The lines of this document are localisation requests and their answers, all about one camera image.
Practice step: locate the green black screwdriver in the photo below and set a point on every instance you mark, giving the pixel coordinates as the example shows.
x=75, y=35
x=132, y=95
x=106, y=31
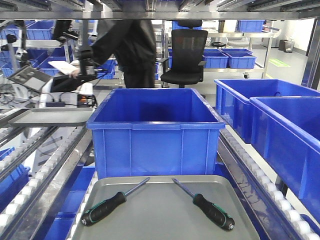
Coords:
x=107, y=206
x=212, y=211

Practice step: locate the grey metal tray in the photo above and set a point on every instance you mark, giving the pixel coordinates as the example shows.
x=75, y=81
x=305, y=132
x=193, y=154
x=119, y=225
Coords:
x=161, y=210

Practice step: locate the empty grey tray left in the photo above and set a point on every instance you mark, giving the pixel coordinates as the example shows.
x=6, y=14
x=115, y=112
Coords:
x=52, y=117

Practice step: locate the blue bin on roller rack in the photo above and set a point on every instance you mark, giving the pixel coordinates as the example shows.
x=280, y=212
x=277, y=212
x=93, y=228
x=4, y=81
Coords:
x=155, y=131

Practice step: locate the black office chair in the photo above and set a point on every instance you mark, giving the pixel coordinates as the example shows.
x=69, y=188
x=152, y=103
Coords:
x=187, y=48

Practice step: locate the blue bin right rear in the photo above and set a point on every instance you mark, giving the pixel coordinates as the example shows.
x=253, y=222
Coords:
x=233, y=99

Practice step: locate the person in black clothes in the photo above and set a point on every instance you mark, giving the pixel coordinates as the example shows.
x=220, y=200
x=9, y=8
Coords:
x=133, y=43

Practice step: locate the blue bin right front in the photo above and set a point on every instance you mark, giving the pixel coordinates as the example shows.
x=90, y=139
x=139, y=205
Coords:
x=286, y=133

